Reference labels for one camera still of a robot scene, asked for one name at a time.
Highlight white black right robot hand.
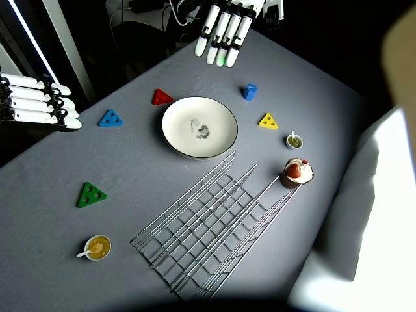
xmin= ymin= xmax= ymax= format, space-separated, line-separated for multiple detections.
xmin=0 ymin=73 xmax=83 ymax=133

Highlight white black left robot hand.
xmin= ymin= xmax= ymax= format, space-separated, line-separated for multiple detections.
xmin=194 ymin=0 xmax=266 ymax=68

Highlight white cabinet panel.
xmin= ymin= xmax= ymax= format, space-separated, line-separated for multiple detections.
xmin=0 ymin=42 xmax=17 ymax=77

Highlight blue hexagonal block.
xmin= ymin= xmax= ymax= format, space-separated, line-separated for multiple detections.
xmin=242 ymin=83 xmax=259 ymax=101

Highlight blue triangle block three holes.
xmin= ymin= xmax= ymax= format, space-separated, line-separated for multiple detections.
xmin=97 ymin=109 xmax=125 ymax=127

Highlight white light strip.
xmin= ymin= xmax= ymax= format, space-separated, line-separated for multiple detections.
xmin=8 ymin=0 xmax=61 ymax=86

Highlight black chair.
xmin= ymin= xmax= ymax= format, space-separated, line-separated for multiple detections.
xmin=110 ymin=19 xmax=170 ymax=69

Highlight red triangle block three holes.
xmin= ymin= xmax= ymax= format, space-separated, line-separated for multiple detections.
xmin=151 ymin=88 xmax=174 ymax=106

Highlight green triangle block three holes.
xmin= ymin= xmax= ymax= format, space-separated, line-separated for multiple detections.
xmin=77 ymin=181 xmax=108 ymax=209

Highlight yellow triangle block three holes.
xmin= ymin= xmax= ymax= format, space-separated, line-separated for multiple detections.
xmin=258 ymin=112 xmax=280 ymax=131

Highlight small bowl with green sauce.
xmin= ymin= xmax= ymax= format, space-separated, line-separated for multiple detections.
xmin=285 ymin=134 xmax=304 ymax=151

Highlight white plastic spoon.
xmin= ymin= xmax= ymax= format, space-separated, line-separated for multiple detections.
xmin=76 ymin=243 xmax=104 ymax=259

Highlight white bowl with yellow food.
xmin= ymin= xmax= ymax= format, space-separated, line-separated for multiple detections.
xmin=84 ymin=234 xmax=112 ymax=261

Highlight cupcake with cream and strawberry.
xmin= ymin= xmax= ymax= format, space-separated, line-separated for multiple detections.
xmin=279 ymin=157 xmax=315 ymax=190

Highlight tan blurred foreground object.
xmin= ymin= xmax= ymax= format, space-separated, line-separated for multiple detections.
xmin=382 ymin=5 xmax=416 ymax=108

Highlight white blurred foreground object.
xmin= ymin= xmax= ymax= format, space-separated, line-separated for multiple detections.
xmin=287 ymin=105 xmax=416 ymax=312

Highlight white usb cable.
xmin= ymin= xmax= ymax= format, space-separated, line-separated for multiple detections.
xmin=168 ymin=0 xmax=204 ymax=27

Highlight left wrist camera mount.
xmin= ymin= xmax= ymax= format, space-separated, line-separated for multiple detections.
xmin=262 ymin=0 xmax=285 ymax=31

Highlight white metal post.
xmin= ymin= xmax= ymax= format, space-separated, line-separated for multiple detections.
xmin=42 ymin=0 xmax=96 ymax=102

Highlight metal wire dish rack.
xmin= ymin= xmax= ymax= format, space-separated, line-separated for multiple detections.
xmin=129 ymin=149 xmax=302 ymax=302

